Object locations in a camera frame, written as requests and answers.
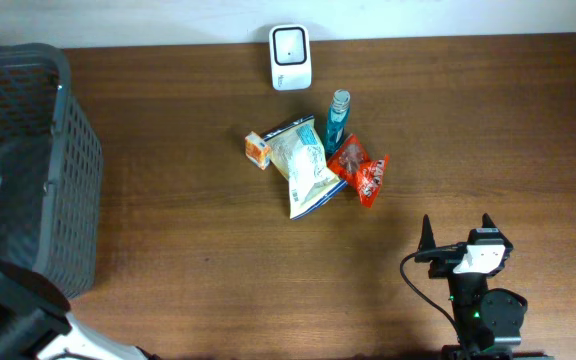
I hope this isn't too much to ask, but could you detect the red snack bag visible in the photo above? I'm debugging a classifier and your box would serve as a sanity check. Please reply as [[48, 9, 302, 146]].
[[327, 134, 390, 208]]

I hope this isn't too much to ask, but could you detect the blue drink bottle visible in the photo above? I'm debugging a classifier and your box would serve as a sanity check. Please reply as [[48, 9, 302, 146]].
[[324, 89, 351, 157]]

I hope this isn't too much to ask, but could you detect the cream blue chips bag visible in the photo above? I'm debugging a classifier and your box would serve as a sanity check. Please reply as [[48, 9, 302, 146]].
[[262, 115, 347, 220]]

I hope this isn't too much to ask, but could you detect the small orange box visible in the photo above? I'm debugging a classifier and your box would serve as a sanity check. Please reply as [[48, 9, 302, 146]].
[[245, 132, 272, 170]]

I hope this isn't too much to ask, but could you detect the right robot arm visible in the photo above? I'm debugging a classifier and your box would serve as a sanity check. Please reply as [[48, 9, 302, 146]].
[[400, 214, 549, 360]]

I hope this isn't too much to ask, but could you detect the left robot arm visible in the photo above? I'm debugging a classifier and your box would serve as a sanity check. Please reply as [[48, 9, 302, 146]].
[[0, 260, 157, 360]]

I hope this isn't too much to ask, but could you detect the white barcode scanner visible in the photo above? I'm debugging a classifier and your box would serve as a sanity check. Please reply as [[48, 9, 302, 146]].
[[268, 24, 312, 91]]

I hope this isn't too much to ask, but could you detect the grey plastic mesh basket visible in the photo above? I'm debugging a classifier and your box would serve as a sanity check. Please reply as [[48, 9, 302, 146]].
[[0, 43, 104, 298]]

